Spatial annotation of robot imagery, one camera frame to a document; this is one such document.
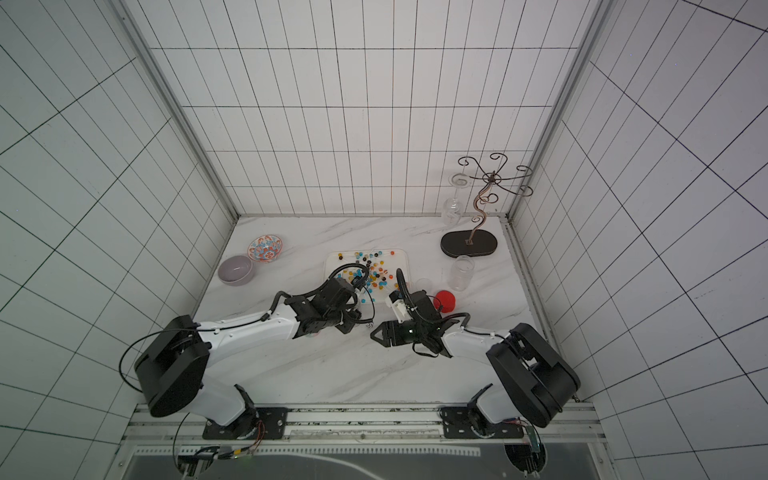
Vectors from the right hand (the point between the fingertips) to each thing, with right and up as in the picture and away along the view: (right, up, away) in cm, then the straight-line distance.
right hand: (379, 327), depth 86 cm
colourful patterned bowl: (-43, +23, +21) cm, 53 cm away
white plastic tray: (-17, +18, +21) cm, 32 cm away
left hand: (-10, +4, +1) cm, 10 cm away
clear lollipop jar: (+26, +16, +5) cm, 31 cm away
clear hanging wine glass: (+24, +36, +7) cm, 44 cm away
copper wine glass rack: (+29, +24, +24) cm, 45 cm away
